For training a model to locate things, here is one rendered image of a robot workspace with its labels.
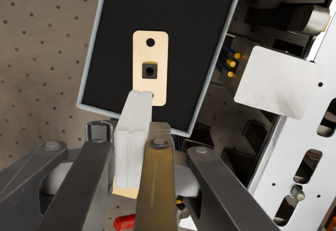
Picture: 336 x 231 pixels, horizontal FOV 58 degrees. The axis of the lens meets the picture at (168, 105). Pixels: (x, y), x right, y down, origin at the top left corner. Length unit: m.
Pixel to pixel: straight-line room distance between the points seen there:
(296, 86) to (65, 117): 0.64
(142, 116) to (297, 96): 0.31
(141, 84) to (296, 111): 0.22
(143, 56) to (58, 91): 0.56
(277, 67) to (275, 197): 0.30
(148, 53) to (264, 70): 0.16
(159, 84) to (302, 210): 0.44
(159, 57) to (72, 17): 0.52
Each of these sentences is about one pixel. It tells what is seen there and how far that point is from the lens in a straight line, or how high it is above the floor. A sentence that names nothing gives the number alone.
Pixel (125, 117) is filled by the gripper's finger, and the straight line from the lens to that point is 0.15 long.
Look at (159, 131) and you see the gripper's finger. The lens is 0.16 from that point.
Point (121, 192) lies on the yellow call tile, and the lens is 0.41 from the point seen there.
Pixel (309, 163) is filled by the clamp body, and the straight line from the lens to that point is 0.91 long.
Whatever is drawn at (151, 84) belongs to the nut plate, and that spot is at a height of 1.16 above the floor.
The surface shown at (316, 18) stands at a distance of 0.43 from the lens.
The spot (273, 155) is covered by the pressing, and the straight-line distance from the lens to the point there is 0.60.
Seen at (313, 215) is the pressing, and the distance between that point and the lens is 0.70.
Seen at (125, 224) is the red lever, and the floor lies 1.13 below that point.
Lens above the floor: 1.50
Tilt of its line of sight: 72 degrees down
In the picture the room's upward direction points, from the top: 178 degrees clockwise
